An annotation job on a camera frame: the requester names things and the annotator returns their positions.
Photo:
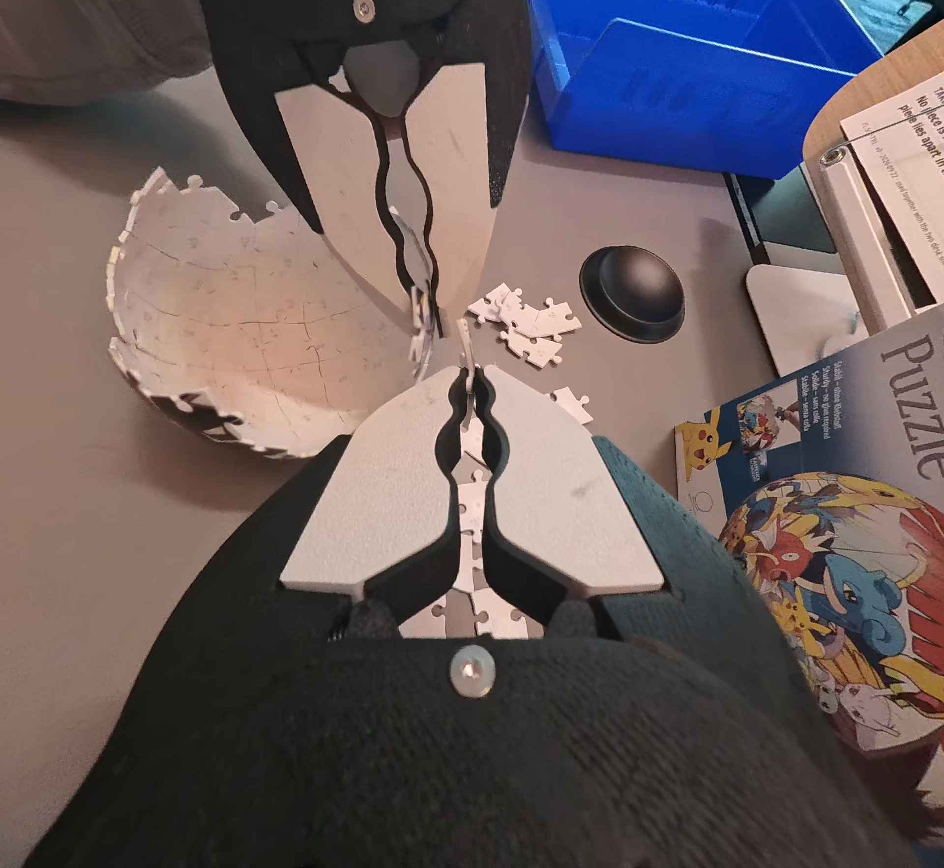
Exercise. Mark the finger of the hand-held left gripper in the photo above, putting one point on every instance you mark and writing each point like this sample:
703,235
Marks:
457,167
332,167

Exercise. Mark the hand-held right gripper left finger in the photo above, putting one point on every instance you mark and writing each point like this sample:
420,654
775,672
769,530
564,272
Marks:
369,507

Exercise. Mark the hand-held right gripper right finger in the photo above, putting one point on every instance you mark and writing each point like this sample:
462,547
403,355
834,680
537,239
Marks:
582,514

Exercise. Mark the pile of puzzle pieces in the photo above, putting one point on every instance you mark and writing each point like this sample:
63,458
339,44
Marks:
531,326

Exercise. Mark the cartoon print puzzle ball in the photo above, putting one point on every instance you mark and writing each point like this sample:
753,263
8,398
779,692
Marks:
221,308

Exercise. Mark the small white puzzle piece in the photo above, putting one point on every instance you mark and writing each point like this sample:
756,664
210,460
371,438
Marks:
464,348

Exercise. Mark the black round ball stand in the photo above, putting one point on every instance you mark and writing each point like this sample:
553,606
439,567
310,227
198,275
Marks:
634,293

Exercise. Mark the cartoon print puzzle box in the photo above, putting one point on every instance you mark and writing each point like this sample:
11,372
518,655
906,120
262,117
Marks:
848,403

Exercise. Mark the blue plastic bin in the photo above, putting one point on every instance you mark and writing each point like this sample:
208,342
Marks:
664,108

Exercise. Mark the white rounded plate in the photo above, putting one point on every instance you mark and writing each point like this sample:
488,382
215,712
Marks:
796,315

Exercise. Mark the wooden clipboard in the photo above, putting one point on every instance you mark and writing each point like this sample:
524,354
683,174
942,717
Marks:
830,116

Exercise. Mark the white instruction sheet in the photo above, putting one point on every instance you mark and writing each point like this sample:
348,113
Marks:
907,145

